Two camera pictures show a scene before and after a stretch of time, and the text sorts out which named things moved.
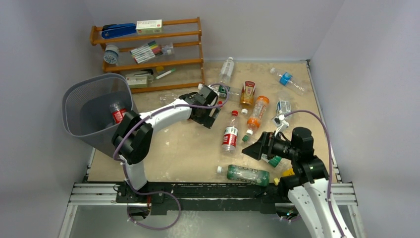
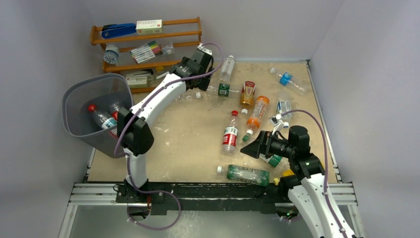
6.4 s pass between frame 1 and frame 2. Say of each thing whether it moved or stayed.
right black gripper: stayed
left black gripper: moved
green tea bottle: stayed
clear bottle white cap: stayed
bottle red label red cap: stayed
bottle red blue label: moved
